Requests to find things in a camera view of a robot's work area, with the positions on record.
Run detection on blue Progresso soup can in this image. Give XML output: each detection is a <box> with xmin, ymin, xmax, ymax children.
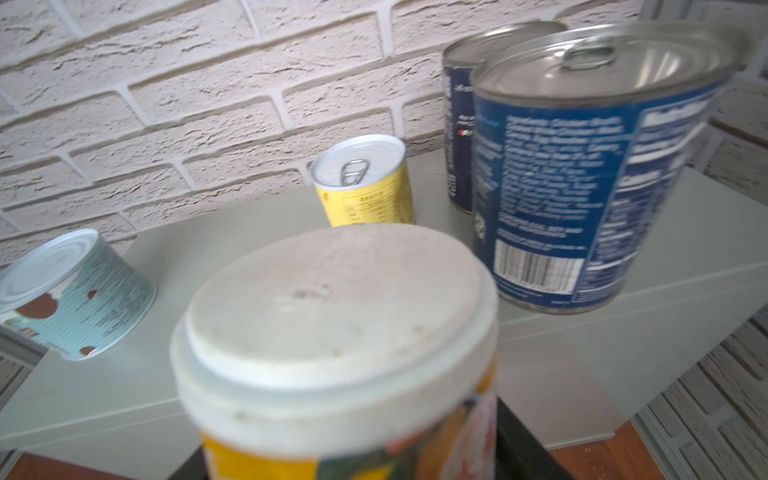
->
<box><xmin>471</xmin><ymin>20</ymin><xmax>754</xmax><ymax>314</ymax></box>

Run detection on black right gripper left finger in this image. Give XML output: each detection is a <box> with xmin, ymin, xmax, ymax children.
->
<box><xmin>168</xmin><ymin>447</ymin><xmax>207</xmax><ymax>480</ymax></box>

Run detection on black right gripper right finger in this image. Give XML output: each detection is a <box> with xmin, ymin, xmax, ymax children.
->
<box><xmin>495</xmin><ymin>398</ymin><xmax>573</xmax><ymax>480</ymax></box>

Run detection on yellow label can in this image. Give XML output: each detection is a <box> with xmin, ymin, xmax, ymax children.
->
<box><xmin>310</xmin><ymin>134</ymin><xmax>415</xmax><ymax>227</ymax></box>

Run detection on orange can white lid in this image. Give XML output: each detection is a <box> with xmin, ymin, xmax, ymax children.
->
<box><xmin>170</xmin><ymin>224</ymin><xmax>499</xmax><ymax>479</ymax></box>

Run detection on red label soup can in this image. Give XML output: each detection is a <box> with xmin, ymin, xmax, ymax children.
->
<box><xmin>442</xmin><ymin>21</ymin><xmax>567</xmax><ymax>213</ymax></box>

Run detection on grey metal cabinet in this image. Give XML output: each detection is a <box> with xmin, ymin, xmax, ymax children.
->
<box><xmin>1</xmin><ymin>153</ymin><xmax>767</xmax><ymax>479</ymax></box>

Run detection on grey label can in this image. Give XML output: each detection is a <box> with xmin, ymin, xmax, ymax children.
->
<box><xmin>1</xmin><ymin>229</ymin><xmax>157</xmax><ymax>361</ymax></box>

